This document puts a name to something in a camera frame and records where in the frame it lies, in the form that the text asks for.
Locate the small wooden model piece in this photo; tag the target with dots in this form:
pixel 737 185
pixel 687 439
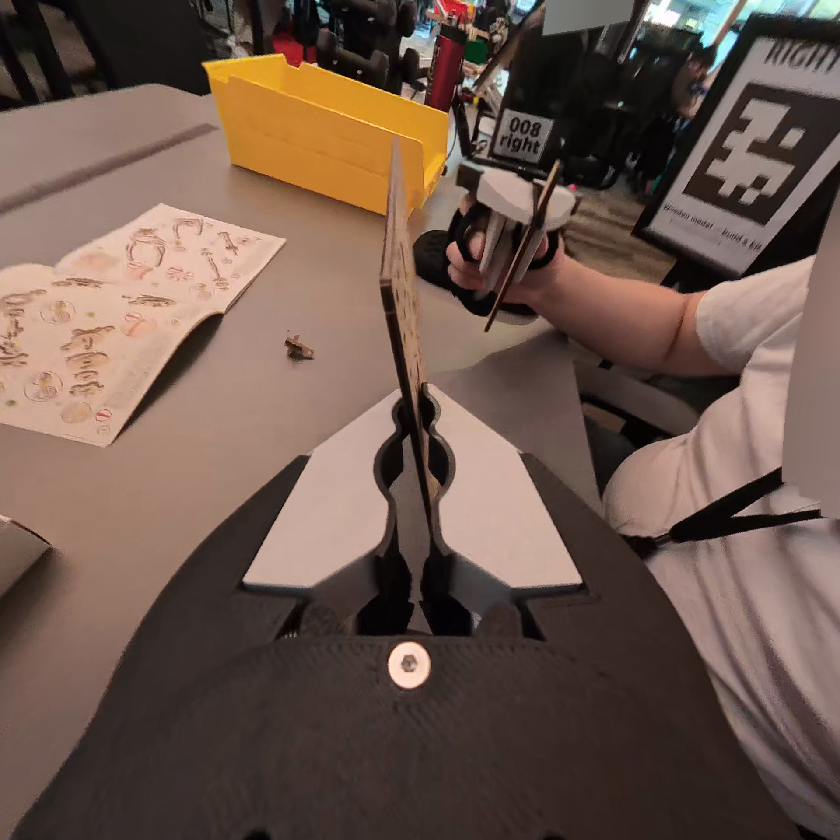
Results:
pixel 298 348

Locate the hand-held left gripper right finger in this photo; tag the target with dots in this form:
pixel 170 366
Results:
pixel 505 518

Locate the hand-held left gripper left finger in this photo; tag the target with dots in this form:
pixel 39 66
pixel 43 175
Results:
pixel 315 518

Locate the black dumbbells rack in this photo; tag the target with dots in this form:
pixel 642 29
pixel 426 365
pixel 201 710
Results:
pixel 358 62

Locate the yellow plastic bin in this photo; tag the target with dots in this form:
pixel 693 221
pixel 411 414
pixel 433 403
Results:
pixel 315 144

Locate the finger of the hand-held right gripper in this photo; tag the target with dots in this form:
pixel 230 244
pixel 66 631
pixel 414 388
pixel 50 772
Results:
pixel 561 208
pixel 508 195

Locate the framed marker sign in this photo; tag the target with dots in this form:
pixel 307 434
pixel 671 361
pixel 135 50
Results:
pixel 754 151

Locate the white cardboard box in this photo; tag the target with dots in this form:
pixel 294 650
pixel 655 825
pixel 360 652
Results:
pixel 16 551

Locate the printed instruction booklet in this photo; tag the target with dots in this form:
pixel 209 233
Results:
pixel 118 328

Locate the red metal bottle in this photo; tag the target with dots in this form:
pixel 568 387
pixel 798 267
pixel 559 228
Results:
pixel 446 62

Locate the large wooden parts sheet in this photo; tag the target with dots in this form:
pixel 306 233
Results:
pixel 401 315

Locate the person's right forearm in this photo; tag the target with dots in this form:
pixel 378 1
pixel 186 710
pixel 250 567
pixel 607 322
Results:
pixel 630 321

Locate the small wooden parts sheet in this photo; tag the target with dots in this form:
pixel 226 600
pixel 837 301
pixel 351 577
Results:
pixel 518 262

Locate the person's right hand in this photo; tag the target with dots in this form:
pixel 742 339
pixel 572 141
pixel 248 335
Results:
pixel 467 269

